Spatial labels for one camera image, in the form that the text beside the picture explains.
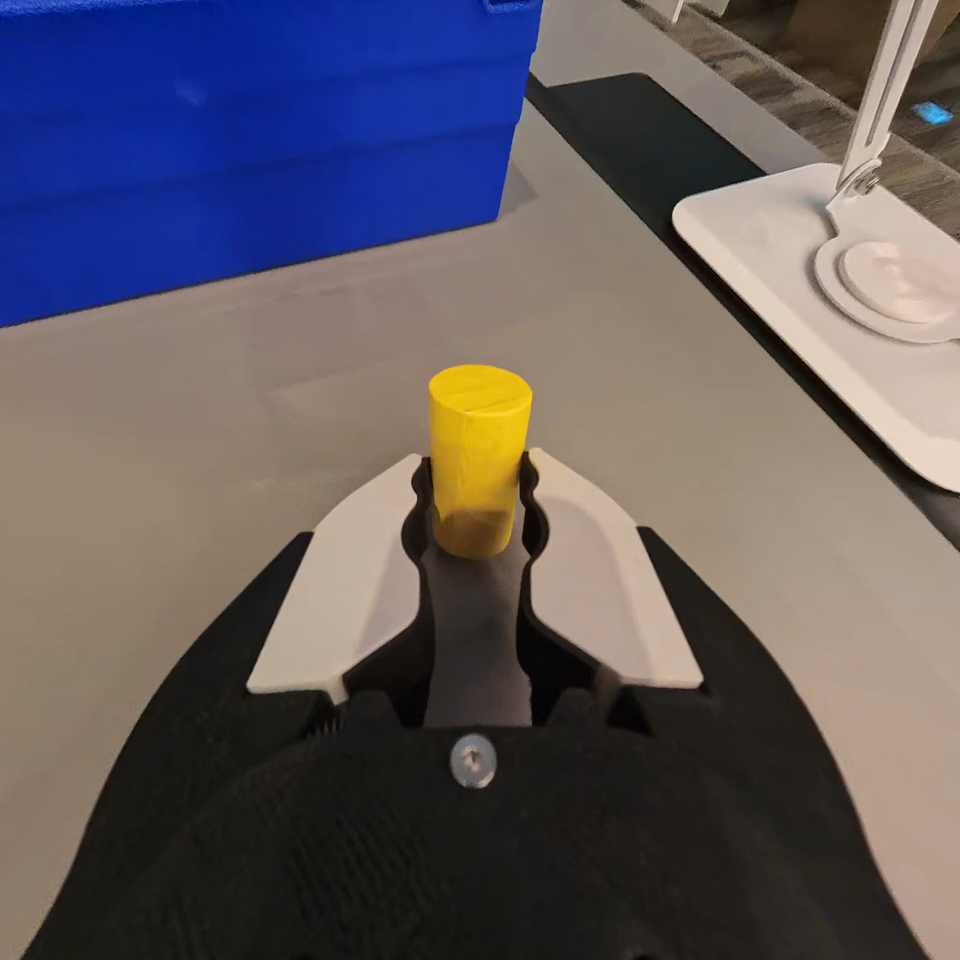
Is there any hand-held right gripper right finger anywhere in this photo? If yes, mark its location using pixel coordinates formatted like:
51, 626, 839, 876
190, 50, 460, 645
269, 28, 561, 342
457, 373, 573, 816
516, 447, 706, 693

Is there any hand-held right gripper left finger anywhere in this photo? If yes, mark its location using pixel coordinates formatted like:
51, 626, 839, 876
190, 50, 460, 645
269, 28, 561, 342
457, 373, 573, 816
246, 455, 435, 696

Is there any yellow cylinder block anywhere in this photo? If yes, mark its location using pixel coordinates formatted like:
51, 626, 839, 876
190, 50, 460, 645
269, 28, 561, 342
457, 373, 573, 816
428, 363, 535, 559

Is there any blue plastic bin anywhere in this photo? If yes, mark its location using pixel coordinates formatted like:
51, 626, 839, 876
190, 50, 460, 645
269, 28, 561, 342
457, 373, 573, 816
0, 0, 546, 330

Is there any wooden document stand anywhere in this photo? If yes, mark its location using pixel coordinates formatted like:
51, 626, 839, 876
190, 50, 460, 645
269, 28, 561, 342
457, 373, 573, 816
671, 0, 960, 493

